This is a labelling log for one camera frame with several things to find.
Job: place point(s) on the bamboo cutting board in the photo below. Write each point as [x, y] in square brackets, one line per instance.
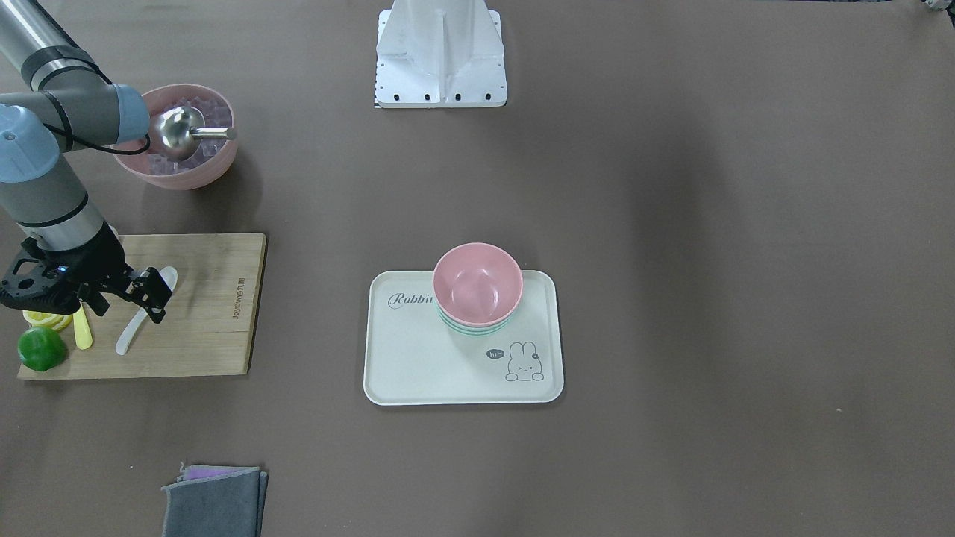
[209, 325]

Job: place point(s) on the yellow plastic knife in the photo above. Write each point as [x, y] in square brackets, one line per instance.
[82, 329]

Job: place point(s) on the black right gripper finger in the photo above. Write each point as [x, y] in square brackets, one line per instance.
[150, 292]

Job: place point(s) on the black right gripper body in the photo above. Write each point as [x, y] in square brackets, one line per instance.
[101, 260]

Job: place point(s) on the metal ice scoop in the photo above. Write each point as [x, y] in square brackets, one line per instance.
[177, 133]

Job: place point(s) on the cream rabbit tray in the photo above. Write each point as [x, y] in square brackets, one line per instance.
[414, 358]

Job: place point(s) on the green lime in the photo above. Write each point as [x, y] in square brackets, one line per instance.
[41, 348]

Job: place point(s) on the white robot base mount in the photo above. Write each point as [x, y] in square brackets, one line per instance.
[440, 54]

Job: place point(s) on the front lemon slice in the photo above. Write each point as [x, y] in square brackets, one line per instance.
[56, 322]

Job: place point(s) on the pink plastic bowl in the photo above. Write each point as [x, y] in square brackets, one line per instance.
[477, 284]

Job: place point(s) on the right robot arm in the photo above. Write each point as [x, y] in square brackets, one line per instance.
[69, 105]

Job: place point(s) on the stacked mint green bowls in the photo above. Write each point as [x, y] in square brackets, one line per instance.
[469, 330]

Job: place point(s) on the white ceramic spoon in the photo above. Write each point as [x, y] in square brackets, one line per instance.
[170, 277]

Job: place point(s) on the large pink ice bowl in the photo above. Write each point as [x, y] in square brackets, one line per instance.
[213, 157]

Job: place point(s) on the grey and purple folded cloth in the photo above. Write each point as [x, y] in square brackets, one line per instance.
[216, 500]

